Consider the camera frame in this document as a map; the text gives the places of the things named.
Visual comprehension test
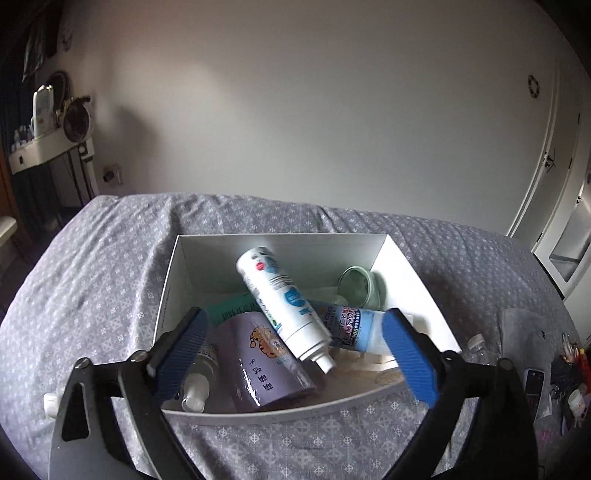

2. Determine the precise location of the green glass jar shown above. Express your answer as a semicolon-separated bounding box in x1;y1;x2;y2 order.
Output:
338;265;383;310

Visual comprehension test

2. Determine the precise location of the grey patterned bed sheet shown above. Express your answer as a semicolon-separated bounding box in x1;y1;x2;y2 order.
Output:
1;194;576;479

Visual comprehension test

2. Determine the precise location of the small white jar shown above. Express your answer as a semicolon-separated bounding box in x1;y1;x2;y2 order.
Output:
567;389;586;417

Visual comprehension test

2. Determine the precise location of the white cardboard storage box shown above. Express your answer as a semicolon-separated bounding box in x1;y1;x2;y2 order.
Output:
155;234;459;426

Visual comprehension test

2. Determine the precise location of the light blue spray can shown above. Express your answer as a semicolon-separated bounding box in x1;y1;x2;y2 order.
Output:
311;301;392;356

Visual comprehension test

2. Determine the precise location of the clear plastic drink bottle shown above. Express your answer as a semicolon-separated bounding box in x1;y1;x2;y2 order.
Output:
462;333;496;366

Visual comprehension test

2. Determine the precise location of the white closet door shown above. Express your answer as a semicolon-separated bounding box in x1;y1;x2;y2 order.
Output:
508;60;590;299

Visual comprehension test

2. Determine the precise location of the beige flat package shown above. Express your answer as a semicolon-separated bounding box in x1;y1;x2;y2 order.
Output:
331;348;406;387

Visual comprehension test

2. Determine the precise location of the green tube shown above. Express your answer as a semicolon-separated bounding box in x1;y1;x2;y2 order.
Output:
205;293;260;326

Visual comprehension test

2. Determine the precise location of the white blue-print spray bottle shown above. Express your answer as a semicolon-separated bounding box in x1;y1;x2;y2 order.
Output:
236;247;335;374

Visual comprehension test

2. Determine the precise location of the purple tiger-print cup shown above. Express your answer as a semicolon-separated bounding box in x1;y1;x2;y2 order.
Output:
215;312;317;413

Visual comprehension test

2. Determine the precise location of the small clear pump bottle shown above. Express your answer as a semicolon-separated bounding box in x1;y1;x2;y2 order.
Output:
181;341;219;413

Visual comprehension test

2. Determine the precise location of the white earbuds case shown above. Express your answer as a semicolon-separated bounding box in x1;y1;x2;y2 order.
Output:
43;393;61;419

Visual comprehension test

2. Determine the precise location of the round dark mirror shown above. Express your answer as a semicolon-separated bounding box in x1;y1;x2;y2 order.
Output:
62;95;93;143

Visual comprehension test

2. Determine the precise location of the white wall shelf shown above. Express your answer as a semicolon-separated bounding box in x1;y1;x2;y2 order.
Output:
8;131;95;175

